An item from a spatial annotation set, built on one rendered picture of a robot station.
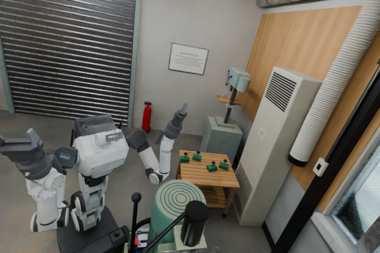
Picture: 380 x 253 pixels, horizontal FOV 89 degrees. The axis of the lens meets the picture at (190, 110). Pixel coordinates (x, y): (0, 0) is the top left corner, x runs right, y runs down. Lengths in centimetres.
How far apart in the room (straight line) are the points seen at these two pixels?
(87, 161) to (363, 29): 187
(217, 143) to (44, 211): 240
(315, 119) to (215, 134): 150
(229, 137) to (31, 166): 254
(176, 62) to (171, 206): 299
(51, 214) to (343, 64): 191
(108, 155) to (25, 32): 320
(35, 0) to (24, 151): 331
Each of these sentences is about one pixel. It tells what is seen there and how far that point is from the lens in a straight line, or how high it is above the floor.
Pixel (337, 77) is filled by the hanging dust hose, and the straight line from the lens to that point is 180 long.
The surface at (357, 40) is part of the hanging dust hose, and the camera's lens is 179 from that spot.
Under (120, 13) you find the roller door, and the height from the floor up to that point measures 198.
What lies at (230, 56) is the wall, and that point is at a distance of 360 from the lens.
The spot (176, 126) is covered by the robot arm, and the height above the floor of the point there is 150.
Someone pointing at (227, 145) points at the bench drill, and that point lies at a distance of 308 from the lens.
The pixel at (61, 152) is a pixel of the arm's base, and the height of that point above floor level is 136.
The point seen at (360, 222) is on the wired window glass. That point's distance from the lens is 195.
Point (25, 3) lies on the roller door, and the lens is 403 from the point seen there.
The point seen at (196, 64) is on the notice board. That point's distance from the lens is 350.
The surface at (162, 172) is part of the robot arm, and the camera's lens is 126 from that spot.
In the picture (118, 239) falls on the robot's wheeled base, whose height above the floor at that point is 21.
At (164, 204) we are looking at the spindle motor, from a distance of 68.
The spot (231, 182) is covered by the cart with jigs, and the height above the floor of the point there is 53.
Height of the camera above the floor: 202
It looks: 23 degrees down
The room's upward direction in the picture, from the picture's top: 12 degrees clockwise
